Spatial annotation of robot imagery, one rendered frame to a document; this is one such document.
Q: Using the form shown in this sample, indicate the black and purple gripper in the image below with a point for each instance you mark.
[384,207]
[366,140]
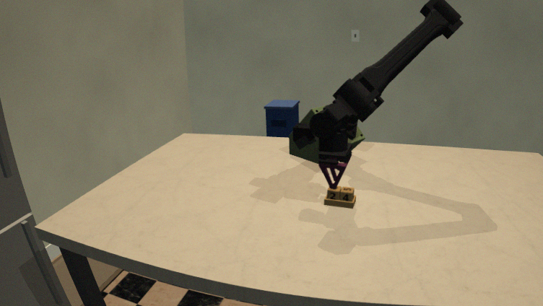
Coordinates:
[342,152]

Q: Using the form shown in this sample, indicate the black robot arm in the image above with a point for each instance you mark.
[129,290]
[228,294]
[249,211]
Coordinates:
[440,18]

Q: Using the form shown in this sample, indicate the tan number cube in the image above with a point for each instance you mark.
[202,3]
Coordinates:
[334,193]
[347,194]

